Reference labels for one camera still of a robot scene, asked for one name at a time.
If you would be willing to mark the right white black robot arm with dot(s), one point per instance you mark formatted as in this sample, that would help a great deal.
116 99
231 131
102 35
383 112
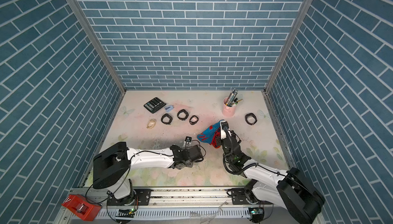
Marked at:
289 189

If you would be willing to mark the red blue towel cloth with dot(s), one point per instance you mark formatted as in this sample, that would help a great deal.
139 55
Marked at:
211 135

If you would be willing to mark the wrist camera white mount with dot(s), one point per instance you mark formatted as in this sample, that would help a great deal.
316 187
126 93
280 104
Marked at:
187 142
224 129

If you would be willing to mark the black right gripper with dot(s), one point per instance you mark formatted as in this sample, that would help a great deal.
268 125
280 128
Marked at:
235 137

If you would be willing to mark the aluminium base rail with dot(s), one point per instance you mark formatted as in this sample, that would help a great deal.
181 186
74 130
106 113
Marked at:
168 203

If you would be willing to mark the light blue stapler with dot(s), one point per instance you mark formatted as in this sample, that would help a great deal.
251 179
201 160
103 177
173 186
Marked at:
169 108

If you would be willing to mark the pink pen holder cup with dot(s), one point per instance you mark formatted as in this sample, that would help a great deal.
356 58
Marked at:
227 111

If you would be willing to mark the red box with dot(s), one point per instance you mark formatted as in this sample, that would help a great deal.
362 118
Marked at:
79 206

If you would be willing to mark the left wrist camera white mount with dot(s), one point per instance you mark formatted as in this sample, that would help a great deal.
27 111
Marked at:
187 142

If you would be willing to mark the black desktop calculator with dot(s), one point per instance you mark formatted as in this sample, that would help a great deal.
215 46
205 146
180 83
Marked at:
154 105

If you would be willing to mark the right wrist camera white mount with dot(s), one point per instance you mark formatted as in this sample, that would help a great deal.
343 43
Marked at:
224 129

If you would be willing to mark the gold watch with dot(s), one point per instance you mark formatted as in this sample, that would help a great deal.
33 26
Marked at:
151 123

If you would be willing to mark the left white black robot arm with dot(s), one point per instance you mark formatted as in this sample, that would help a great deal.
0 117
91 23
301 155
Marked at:
111 166

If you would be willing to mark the pens in cup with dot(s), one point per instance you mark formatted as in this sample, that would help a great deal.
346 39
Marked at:
232 98

